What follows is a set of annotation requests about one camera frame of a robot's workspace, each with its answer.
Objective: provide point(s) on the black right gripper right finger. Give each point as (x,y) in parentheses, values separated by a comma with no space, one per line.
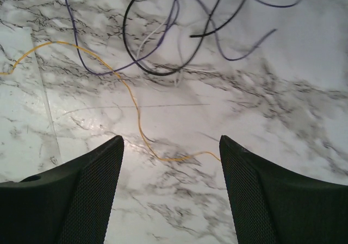
(271,204)

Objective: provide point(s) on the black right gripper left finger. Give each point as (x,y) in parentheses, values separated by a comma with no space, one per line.
(70,203)

